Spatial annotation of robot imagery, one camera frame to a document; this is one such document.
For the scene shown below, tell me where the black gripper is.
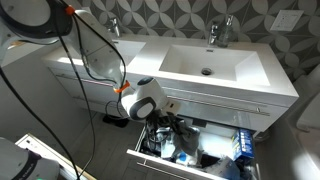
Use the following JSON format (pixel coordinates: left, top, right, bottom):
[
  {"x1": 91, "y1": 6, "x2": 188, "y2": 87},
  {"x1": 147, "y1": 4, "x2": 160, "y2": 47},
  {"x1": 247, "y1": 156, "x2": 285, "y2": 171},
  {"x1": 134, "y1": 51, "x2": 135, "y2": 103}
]
[{"x1": 151, "y1": 111, "x2": 181, "y2": 134}]

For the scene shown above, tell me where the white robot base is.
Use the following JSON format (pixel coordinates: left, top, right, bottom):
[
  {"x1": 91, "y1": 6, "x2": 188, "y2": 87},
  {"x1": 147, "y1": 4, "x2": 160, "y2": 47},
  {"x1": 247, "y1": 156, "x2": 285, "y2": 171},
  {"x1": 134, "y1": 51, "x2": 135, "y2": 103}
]
[{"x1": 0, "y1": 137, "x2": 61, "y2": 180}]

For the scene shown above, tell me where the white open drawer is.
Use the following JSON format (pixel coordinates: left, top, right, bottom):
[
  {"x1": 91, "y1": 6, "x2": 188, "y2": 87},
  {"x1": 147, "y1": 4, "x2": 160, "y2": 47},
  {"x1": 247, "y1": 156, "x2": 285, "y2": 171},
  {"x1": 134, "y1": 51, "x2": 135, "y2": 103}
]
[{"x1": 126, "y1": 114, "x2": 263, "y2": 180}]

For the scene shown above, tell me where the black clear toiletry bag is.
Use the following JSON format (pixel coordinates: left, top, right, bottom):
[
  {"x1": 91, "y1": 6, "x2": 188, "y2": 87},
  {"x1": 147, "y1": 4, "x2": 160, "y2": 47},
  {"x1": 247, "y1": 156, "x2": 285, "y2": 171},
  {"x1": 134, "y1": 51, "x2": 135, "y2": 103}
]
[{"x1": 141, "y1": 123, "x2": 174, "y2": 158}]

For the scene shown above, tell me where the white blue wipes packet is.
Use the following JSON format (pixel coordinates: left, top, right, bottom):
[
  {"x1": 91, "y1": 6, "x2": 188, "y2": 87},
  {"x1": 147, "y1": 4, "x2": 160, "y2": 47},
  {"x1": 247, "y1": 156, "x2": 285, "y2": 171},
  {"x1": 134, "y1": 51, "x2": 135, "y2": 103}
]
[{"x1": 175, "y1": 151, "x2": 198, "y2": 167}]

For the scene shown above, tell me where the black floor mat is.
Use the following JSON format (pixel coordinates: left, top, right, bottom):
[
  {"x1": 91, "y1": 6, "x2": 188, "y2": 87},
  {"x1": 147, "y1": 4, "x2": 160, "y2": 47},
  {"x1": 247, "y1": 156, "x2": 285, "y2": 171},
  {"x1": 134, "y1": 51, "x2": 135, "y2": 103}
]
[{"x1": 102, "y1": 114, "x2": 130, "y2": 129}]

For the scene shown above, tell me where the white double sink vanity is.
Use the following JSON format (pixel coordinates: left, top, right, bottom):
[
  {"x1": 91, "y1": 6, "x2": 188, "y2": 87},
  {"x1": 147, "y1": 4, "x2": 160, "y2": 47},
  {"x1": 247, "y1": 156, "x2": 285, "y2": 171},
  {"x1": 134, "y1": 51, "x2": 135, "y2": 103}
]
[{"x1": 41, "y1": 33, "x2": 300, "y2": 134}]

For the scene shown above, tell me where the black pouch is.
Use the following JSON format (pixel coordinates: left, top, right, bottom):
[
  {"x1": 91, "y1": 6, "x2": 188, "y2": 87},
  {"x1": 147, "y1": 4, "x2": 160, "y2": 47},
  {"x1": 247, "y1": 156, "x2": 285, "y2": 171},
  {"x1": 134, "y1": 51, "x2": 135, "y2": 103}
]
[{"x1": 200, "y1": 153, "x2": 219, "y2": 169}]

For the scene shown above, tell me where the white sink basin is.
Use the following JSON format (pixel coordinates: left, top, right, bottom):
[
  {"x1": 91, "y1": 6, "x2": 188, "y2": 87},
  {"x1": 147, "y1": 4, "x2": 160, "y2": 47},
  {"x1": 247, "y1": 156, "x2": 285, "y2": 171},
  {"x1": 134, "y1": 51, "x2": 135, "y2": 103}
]
[
  {"x1": 159, "y1": 44, "x2": 271, "y2": 87},
  {"x1": 111, "y1": 39, "x2": 147, "y2": 66}
]

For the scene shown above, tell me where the clear plastic bag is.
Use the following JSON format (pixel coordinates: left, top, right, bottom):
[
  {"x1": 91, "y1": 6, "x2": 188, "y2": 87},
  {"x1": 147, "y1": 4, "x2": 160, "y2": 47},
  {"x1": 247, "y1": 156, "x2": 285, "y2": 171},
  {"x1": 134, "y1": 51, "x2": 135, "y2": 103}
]
[{"x1": 206, "y1": 156, "x2": 242, "y2": 180}]

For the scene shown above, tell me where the blue minoxidil box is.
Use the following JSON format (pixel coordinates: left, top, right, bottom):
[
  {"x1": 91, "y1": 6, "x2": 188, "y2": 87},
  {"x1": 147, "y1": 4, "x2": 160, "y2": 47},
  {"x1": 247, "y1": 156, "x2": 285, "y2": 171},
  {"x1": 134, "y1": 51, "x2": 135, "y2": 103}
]
[{"x1": 233, "y1": 129, "x2": 255, "y2": 163}]

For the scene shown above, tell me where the chrome faucet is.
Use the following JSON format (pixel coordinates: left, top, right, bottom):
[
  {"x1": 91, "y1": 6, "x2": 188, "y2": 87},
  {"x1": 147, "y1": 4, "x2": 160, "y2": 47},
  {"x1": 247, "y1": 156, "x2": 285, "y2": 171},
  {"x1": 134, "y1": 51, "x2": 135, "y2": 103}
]
[
  {"x1": 107, "y1": 17, "x2": 122, "y2": 38},
  {"x1": 208, "y1": 22, "x2": 220, "y2": 47}
]

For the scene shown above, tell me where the clear soap dispenser bottle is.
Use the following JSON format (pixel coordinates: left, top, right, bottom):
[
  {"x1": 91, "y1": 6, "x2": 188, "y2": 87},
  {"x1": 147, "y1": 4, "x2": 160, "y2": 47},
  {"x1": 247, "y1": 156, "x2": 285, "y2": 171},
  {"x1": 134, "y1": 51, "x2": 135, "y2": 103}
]
[{"x1": 218, "y1": 14, "x2": 235, "y2": 49}]

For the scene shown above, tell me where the white toilet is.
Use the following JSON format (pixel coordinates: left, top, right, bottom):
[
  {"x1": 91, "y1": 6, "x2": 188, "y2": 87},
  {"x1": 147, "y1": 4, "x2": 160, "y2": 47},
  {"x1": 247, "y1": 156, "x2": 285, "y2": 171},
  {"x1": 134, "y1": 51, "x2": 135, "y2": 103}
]
[{"x1": 293, "y1": 64, "x2": 320, "y2": 180}]

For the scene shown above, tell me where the steel open drawer handle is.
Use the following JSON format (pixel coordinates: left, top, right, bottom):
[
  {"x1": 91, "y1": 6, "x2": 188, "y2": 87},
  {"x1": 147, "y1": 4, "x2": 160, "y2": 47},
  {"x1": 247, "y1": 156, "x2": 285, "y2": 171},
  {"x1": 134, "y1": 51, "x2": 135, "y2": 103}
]
[{"x1": 136, "y1": 159, "x2": 189, "y2": 180}]

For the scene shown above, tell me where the orange cable strap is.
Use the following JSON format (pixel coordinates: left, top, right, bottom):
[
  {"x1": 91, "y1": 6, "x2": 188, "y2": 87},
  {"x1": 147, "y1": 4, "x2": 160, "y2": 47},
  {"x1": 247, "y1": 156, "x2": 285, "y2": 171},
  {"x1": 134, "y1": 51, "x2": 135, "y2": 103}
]
[
  {"x1": 64, "y1": 4, "x2": 77, "y2": 17},
  {"x1": 113, "y1": 80, "x2": 132, "y2": 94}
]

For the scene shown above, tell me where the long steel drawer handle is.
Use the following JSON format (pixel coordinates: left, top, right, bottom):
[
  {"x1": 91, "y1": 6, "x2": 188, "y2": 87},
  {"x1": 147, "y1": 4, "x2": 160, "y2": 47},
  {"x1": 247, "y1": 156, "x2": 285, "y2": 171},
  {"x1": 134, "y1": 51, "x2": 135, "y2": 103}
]
[{"x1": 166, "y1": 94, "x2": 271, "y2": 117}]

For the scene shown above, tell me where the short steel drawer handle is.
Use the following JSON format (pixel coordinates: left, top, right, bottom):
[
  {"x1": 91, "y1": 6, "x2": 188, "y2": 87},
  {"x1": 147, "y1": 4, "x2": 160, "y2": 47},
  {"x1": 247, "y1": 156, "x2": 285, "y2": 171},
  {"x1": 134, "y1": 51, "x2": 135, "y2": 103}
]
[{"x1": 79, "y1": 78, "x2": 116, "y2": 88}]

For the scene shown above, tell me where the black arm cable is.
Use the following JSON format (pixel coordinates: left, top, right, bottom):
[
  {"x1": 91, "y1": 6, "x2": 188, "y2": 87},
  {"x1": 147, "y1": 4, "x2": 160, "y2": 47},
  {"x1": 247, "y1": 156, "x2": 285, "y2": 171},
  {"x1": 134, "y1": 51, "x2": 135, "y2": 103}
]
[{"x1": 53, "y1": 0, "x2": 129, "y2": 119}]

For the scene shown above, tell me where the white metal rail frame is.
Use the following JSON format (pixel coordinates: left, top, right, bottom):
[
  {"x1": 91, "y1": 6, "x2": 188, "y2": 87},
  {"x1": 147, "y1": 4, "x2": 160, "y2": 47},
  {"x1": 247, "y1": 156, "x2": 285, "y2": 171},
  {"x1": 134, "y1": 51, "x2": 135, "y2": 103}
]
[{"x1": 14, "y1": 133, "x2": 96, "y2": 180}]

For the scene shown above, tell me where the black hanging cable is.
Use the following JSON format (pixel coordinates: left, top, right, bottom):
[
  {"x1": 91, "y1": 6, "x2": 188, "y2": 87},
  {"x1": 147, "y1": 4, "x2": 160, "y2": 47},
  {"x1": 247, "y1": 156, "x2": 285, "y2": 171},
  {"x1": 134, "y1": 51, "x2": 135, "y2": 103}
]
[{"x1": 0, "y1": 66, "x2": 82, "y2": 180}]

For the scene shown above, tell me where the white wall outlet plate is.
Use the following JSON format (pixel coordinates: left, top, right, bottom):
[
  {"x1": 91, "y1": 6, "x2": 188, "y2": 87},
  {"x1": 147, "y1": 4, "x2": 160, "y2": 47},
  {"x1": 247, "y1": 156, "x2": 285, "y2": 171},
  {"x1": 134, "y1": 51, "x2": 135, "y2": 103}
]
[{"x1": 269, "y1": 9, "x2": 305, "y2": 33}]

